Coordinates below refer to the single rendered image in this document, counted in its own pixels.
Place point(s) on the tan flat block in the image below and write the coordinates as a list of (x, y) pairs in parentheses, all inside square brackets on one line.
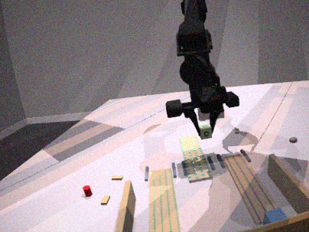
[(105, 199)]

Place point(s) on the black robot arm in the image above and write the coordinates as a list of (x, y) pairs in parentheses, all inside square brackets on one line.
[(196, 43)]

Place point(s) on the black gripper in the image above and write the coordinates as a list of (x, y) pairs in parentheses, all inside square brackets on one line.
[(175, 108)]

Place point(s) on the tan flat bar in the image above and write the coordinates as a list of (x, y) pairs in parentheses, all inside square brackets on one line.
[(117, 177)]

